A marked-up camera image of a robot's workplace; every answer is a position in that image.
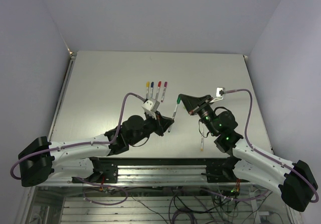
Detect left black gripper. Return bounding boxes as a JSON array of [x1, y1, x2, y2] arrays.
[[129, 110, 174, 145]]

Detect blue-end white pen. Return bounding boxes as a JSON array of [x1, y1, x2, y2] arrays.
[[149, 86, 154, 98]]

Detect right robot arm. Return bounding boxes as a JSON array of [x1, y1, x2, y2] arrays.
[[178, 90, 319, 212]]

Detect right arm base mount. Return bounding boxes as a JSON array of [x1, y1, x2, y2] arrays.
[[201, 156, 241, 183]]

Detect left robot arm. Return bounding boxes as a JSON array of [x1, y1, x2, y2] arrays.
[[18, 111, 174, 187]]

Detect yellow-end white pen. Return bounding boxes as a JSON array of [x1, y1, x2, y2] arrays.
[[145, 87, 149, 99]]

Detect aluminium frame rail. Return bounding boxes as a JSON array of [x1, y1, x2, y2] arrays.
[[27, 165, 293, 187]]

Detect green-end white pen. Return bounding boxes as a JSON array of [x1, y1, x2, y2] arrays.
[[168, 102, 179, 133]]

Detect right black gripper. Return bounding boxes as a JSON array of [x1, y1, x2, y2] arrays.
[[180, 94, 218, 136]]

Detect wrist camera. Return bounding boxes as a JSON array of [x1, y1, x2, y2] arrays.
[[210, 87, 225, 103], [142, 98, 160, 119]]

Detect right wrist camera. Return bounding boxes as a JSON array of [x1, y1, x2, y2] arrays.
[[210, 87, 225, 103]]

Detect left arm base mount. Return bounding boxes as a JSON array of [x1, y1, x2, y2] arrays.
[[71, 155, 118, 184]]

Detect purple-end white pen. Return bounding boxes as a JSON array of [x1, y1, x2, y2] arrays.
[[161, 87, 167, 102]]

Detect loose cables under table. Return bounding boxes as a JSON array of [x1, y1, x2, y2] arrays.
[[82, 182, 274, 224]]

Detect red-end white pen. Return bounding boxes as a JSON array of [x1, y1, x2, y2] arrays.
[[155, 87, 160, 100]]

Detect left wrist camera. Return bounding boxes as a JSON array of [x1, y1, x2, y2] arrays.
[[142, 98, 160, 119]]

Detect orange-end pen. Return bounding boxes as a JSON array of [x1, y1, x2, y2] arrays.
[[200, 132, 204, 152]]

